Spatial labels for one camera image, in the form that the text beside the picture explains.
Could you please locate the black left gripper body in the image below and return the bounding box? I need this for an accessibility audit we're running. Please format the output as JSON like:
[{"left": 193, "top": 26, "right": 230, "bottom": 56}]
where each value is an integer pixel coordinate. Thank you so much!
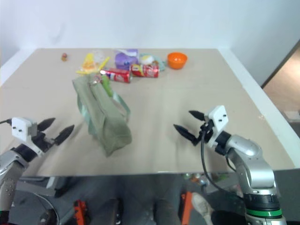
[{"left": 30, "top": 131, "right": 56, "bottom": 153}]

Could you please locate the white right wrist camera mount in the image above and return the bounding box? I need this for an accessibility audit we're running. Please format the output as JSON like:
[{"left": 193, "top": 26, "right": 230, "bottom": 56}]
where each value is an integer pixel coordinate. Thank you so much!
[{"left": 203, "top": 105, "right": 229, "bottom": 149}]

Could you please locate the lime green packet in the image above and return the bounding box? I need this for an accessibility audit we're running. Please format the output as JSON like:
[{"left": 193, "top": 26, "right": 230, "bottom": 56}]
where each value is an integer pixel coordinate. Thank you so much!
[{"left": 101, "top": 75, "right": 113, "bottom": 97}]

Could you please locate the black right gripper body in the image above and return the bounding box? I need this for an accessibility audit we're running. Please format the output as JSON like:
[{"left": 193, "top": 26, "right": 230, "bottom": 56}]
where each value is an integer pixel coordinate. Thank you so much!
[{"left": 192, "top": 119, "right": 215, "bottom": 147}]

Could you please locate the teal and white packet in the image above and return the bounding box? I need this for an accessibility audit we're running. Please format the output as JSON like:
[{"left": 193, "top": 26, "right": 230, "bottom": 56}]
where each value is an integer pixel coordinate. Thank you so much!
[{"left": 138, "top": 52, "right": 167, "bottom": 71}]

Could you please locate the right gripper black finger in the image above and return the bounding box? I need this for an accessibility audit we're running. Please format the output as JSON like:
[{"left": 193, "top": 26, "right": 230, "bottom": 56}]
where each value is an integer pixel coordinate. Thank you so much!
[
  {"left": 173, "top": 124, "right": 196, "bottom": 142},
  {"left": 188, "top": 110, "right": 206, "bottom": 122}
]

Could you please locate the green fabric tote bag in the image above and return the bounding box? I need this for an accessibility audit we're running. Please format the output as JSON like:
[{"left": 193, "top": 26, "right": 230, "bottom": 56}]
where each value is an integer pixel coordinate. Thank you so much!
[{"left": 71, "top": 75, "right": 133, "bottom": 158}]

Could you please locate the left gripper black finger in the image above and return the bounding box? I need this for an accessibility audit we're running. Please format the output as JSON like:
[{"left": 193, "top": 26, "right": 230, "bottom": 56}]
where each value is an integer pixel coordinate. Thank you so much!
[
  {"left": 37, "top": 117, "right": 57, "bottom": 132},
  {"left": 54, "top": 124, "right": 75, "bottom": 146}
]

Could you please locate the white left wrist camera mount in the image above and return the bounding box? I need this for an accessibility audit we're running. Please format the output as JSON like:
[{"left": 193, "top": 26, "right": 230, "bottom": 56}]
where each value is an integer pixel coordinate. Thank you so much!
[{"left": 11, "top": 117, "right": 45, "bottom": 158}]

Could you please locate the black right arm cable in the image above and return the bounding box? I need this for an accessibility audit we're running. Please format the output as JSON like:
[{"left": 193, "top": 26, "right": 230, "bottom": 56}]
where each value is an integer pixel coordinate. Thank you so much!
[{"left": 200, "top": 130, "right": 246, "bottom": 198}]

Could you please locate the beige table cover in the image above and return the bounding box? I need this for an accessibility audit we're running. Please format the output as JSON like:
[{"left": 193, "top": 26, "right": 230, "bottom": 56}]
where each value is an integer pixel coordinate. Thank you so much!
[{"left": 0, "top": 48, "right": 297, "bottom": 177}]

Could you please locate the purple tissue pack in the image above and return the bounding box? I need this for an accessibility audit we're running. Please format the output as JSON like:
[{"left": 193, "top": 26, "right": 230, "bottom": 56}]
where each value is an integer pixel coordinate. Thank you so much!
[{"left": 113, "top": 48, "right": 139, "bottom": 70}]

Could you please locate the yellow snack bag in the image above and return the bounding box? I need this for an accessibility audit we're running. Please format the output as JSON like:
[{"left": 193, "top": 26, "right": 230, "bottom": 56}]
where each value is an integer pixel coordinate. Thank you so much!
[{"left": 75, "top": 52, "right": 111, "bottom": 76}]

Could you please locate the orange and black tool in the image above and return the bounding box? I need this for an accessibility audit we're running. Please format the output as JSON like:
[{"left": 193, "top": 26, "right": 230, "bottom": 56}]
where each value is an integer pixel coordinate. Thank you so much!
[
  {"left": 180, "top": 191, "right": 194, "bottom": 225},
  {"left": 73, "top": 199, "right": 91, "bottom": 225}
]

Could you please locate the grey metal frame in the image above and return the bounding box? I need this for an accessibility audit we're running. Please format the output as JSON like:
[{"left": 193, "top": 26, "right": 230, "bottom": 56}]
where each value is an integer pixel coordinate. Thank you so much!
[{"left": 14, "top": 176, "right": 71, "bottom": 198}]

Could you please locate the red drink can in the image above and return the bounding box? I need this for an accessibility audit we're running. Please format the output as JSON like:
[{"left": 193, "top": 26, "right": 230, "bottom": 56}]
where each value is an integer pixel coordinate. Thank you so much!
[
  {"left": 100, "top": 67, "right": 133, "bottom": 84},
  {"left": 129, "top": 63, "right": 160, "bottom": 79}
]

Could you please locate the orange plastic bowl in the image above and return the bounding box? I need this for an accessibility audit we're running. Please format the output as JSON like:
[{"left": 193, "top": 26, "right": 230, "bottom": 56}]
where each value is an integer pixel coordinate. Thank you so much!
[{"left": 166, "top": 52, "right": 188, "bottom": 70}]

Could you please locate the white worn shoe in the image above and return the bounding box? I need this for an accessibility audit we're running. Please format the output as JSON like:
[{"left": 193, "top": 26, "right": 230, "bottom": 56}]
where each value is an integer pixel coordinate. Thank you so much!
[{"left": 191, "top": 192, "right": 214, "bottom": 225}]

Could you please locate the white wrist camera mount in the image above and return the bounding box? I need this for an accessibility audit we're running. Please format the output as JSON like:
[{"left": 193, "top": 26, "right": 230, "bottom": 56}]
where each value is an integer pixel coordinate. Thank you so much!
[
  {"left": 203, "top": 105, "right": 229, "bottom": 149},
  {"left": 11, "top": 117, "right": 45, "bottom": 158}
]

